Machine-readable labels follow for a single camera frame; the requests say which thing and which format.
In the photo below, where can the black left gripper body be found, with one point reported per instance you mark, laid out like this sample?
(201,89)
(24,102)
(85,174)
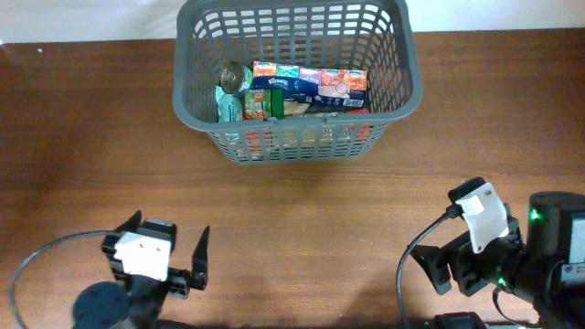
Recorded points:
(177,281)

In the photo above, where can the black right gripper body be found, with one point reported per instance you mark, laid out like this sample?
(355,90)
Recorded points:
(495,264)

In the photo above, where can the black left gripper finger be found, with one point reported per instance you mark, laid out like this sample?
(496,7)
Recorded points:
(132,224)
(199,273)

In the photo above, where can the orange pasta packet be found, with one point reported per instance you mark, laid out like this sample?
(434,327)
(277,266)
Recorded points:
(310,137)

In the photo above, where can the mint green wipes packet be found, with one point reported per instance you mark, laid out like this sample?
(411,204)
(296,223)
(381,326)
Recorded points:
(229,106)

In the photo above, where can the silver pull-tab tin can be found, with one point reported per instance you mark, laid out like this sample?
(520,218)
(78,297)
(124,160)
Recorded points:
(235,78)

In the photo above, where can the brown paper pouch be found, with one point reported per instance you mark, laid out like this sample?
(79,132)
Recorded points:
(293,110)

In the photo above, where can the green lidded jar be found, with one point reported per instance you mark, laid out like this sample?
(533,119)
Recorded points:
(263,104)

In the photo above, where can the Kleenex tissue multipack box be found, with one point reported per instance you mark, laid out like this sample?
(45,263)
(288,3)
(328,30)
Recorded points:
(321,87)

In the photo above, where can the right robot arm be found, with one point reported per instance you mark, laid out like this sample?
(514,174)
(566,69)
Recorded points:
(546,269)

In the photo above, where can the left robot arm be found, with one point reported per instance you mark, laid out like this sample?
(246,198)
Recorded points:
(114,304)

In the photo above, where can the grey plastic lattice basket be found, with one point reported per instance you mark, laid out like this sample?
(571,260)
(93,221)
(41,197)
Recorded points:
(374,36)

